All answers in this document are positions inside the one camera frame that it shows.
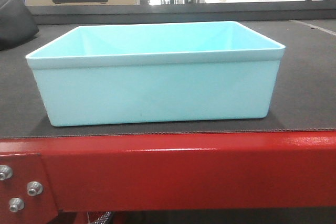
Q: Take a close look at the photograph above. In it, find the black fabric bag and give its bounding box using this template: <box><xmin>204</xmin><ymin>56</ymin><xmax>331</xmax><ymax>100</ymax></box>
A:
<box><xmin>1</xmin><ymin>0</ymin><xmax>39</xmax><ymax>50</ymax></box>

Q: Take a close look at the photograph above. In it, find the light blue plastic bin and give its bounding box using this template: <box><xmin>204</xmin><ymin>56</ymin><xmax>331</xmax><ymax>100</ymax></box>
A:
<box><xmin>26</xmin><ymin>21</ymin><xmax>285</xmax><ymax>127</ymax></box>

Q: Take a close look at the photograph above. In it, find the red conveyor frame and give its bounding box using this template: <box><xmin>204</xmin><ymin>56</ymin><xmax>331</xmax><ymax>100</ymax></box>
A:
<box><xmin>1</xmin><ymin>131</ymin><xmax>335</xmax><ymax>223</ymax></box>

